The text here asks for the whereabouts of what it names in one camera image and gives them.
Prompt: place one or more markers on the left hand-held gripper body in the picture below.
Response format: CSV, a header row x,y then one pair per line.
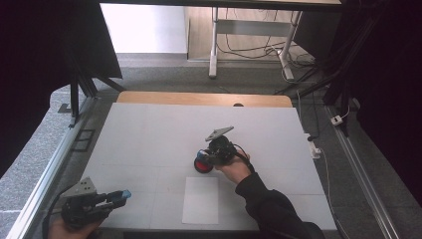
x,y
78,209

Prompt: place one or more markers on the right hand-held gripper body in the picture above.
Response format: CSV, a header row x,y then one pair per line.
x,y
223,149

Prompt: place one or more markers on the round red ink pad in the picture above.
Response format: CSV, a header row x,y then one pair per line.
x,y
202,166

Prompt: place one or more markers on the blue stamp cap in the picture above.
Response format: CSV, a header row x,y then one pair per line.
x,y
126,194

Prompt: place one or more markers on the person's right hand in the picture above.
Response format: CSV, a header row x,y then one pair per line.
x,y
235,171

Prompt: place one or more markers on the person's left hand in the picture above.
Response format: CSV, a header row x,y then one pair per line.
x,y
66,232

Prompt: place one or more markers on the white paper sheet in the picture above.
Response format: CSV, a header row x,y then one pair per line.
x,y
200,200

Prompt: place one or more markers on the wooden table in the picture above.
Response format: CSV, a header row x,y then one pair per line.
x,y
185,98

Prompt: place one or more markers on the white table mat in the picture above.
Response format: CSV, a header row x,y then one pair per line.
x,y
149,139

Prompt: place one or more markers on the white power strip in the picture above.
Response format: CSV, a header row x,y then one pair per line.
x,y
314,147

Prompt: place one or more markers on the black metal stand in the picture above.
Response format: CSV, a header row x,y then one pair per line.
x,y
75,96

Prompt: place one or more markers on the white plug adaptor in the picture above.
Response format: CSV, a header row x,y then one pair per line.
x,y
336,120

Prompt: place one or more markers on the black curtain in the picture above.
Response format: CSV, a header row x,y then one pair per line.
x,y
384,73
40,49

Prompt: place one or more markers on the aluminium rail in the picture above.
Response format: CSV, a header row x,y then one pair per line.
x,y
361,176
46,172

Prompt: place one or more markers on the white desk frame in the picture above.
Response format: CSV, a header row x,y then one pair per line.
x,y
252,27

